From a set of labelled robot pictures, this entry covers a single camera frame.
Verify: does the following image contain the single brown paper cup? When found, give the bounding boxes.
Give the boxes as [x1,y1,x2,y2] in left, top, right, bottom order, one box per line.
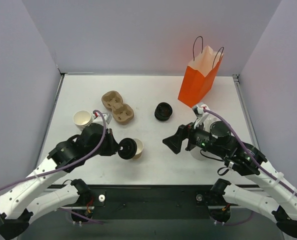
[133,138,144,159]

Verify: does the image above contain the black cup lid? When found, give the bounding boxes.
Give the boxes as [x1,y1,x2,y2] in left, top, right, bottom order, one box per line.
[117,138,137,160]

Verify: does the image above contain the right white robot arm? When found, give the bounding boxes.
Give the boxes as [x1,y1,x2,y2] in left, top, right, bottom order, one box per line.
[162,121,297,238]

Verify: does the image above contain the white straw holder cup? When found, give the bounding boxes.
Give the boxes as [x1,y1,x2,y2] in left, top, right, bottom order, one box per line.
[190,147,208,161]

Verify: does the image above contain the stack of paper cups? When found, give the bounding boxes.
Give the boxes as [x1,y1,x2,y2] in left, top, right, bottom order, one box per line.
[72,110,94,131]

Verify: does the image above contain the white wrapped straws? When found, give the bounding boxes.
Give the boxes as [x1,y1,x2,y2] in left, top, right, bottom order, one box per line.
[194,112,218,132]

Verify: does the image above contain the stack of black lids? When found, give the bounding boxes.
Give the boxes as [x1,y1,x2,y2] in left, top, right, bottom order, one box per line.
[154,102,173,122]

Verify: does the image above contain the brown pulp cup carrier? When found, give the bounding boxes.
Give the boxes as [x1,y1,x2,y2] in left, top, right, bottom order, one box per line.
[101,90,134,125]

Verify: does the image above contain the orange paper bag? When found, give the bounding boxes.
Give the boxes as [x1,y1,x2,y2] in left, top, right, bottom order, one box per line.
[178,36,224,108]

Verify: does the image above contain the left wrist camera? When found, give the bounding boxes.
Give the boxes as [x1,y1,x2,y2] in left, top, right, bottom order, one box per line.
[90,111,112,125]

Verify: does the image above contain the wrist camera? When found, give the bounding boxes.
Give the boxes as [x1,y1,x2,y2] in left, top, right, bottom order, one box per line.
[192,102,209,121]
[90,111,112,125]

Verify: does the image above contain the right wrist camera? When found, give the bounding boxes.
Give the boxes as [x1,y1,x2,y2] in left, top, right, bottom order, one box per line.
[192,102,209,121]

